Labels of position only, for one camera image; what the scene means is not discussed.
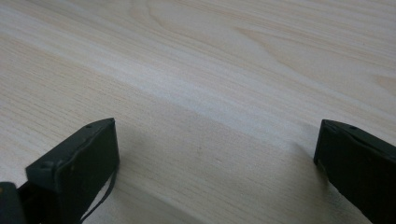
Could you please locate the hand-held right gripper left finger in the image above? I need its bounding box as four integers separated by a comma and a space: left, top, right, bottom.
18, 117, 120, 224

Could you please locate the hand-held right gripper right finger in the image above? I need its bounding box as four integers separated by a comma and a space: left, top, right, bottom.
313, 119, 396, 224

